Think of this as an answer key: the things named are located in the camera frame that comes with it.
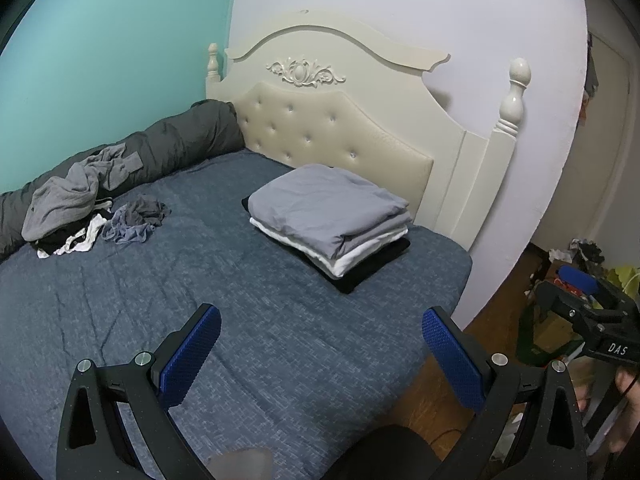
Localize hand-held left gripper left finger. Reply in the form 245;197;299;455
56;302;222;480

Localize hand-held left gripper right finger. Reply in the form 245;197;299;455
421;305;587;480

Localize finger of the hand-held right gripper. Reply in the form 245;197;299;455
537;281;590;332
557;265;637;312

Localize light grey jacket black trim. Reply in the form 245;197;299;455
247;164;413;261

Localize person's right forearm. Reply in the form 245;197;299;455
602;400;640;480

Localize hanging clothes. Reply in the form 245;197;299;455
580;32;601;128

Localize person's right hand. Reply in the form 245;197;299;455
614;367;640;411

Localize white door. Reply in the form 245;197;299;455
530;25;640;271

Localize person's leg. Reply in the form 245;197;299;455
327;424;438;480

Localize black folded garment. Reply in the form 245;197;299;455
241;195;412;295

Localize blue crumpled garment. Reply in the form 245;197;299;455
101;209;157;246

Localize white folded garment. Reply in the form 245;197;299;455
249;217;408;278

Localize dark grey crumpled garment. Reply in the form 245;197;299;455
122;195;172;228

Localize black and white garment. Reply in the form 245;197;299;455
34;199;116;260

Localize grey button shirt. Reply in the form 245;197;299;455
21;142;143;242

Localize dark grey rolled duvet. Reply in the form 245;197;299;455
0;100;246;261

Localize cream tufted headboard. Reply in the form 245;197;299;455
206;9;532;251

